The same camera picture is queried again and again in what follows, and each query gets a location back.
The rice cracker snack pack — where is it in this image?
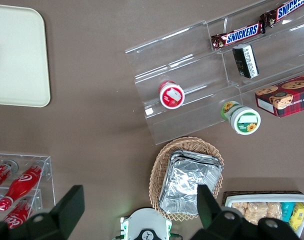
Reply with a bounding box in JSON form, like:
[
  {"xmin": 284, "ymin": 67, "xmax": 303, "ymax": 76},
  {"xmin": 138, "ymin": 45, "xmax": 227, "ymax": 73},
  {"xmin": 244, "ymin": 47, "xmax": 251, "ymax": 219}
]
[
  {"xmin": 231, "ymin": 201, "xmax": 250, "ymax": 218},
  {"xmin": 244, "ymin": 201, "xmax": 270, "ymax": 226},
  {"xmin": 266, "ymin": 201, "xmax": 283, "ymax": 221}
]

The clear acrylic stepped display stand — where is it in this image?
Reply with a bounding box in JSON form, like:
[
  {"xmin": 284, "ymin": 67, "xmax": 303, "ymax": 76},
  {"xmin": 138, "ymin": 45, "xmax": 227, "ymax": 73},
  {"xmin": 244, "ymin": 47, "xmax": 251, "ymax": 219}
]
[{"xmin": 125, "ymin": 0, "xmax": 304, "ymax": 146}]

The cream plastic serving tray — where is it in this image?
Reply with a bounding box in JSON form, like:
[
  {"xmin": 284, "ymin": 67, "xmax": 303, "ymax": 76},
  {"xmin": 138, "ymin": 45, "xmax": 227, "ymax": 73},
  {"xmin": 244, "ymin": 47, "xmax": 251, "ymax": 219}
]
[{"xmin": 0, "ymin": 3, "xmax": 52, "ymax": 108}]

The small black white snack box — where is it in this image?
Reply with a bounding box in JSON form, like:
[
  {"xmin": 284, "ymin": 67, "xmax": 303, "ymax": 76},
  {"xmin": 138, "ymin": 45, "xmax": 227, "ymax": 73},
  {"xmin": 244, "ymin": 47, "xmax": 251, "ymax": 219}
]
[{"xmin": 232, "ymin": 43, "xmax": 260, "ymax": 80}]

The clear acrylic bottle rack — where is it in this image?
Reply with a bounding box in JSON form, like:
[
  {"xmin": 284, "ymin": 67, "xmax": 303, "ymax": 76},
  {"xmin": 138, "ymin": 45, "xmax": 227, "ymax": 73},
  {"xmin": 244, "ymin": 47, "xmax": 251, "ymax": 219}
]
[{"xmin": 0, "ymin": 152, "xmax": 57, "ymax": 226}]

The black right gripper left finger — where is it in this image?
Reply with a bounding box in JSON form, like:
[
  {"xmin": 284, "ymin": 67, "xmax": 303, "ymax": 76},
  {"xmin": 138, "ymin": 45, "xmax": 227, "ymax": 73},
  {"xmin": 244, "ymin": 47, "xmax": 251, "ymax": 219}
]
[{"xmin": 0, "ymin": 184, "xmax": 86, "ymax": 240}]

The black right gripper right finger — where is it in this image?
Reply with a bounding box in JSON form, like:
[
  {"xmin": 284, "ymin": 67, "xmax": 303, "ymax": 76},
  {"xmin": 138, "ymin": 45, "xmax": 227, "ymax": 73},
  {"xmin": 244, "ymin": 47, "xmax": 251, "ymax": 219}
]
[{"xmin": 190, "ymin": 184, "xmax": 302, "ymax": 240}]

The oval light wicker basket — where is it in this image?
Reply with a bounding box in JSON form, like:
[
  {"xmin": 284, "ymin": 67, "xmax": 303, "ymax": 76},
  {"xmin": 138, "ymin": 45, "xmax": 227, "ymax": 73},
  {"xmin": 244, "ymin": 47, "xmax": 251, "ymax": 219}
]
[{"xmin": 148, "ymin": 136, "xmax": 225, "ymax": 222}]

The teal snack packet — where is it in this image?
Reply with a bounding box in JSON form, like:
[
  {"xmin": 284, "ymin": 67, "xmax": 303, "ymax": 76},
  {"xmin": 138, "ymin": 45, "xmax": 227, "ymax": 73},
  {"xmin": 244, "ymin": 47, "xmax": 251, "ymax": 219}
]
[{"xmin": 280, "ymin": 201, "xmax": 297, "ymax": 224}]

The stack of aluminium foil trays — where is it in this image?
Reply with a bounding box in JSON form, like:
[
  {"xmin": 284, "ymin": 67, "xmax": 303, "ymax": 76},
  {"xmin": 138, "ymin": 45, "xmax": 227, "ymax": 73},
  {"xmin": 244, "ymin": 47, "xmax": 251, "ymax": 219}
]
[{"xmin": 158, "ymin": 149, "xmax": 224, "ymax": 217}]

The white rectangular snack tray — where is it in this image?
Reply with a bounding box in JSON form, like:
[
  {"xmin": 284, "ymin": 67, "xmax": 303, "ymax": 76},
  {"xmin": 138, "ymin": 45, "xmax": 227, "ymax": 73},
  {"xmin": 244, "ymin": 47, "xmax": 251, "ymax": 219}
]
[{"xmin": 224, "ymin": 194, "xmax": 304, "ymax": 238}]

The yellow snack packet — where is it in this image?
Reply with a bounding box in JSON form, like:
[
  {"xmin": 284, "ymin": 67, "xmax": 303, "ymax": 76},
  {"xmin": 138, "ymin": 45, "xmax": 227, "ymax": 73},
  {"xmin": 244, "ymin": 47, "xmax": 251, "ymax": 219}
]
[{"xmin": 288, "ymin": 202, "xmax": 304, "ymax": 232}]

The green sunflower lidded cup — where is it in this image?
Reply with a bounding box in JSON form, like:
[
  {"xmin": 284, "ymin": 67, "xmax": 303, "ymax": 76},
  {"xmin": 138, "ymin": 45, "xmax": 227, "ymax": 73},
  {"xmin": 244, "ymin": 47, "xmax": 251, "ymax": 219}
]
[{"xmin": 220, "ymin": 100, "xmax": 262, "ymax": 135}]

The brown Snickers chocolate bar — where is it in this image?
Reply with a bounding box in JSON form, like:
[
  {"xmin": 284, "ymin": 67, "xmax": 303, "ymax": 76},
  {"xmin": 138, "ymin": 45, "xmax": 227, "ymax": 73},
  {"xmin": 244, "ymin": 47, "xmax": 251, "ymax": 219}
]
[
  {"xmin": 210, "ymin": 21, "xmax": 267, "ymax": 52},
  {"xmin": 259, "ymin": 0, "xmax": 304, "ymax": 28}
]

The red tartan cookie box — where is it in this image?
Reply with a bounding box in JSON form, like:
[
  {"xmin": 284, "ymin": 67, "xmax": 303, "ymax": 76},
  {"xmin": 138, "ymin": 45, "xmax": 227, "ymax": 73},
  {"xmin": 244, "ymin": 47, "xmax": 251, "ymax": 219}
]
[{"xmin": 254, "ymin": 72, "xmax": 304, "ymax": 118}]

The red lidded strawberry cup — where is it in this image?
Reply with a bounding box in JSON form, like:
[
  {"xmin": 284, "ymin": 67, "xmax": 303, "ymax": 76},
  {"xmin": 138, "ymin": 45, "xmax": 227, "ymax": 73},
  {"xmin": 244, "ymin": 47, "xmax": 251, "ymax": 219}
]
[{"xmin": 158, "ymin": 80, "xmax": 186, "ymax": 110}]

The dark rectangular wicker basket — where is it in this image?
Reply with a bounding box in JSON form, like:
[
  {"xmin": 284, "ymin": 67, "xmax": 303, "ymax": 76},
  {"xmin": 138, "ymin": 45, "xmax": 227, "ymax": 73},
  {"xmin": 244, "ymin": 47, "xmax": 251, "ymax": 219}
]
[{"xmin": 221, "ymin": 190, "xmax": 304, "ymax": 208}]

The red cola bottle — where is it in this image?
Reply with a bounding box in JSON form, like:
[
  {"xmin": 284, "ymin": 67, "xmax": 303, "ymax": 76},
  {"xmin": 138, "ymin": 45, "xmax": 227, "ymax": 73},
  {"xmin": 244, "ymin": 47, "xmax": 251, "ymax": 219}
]
[
  {"xmin": 2, "ymin": 198, "xmax": 36, "ymax": 230},
  {"xmin": 0, "ymin": 165, "xmax": 44, "ymax": 211},
  {"xmin": 0, "ymin": 159, "xmax": 20, "ymax": 192}
]

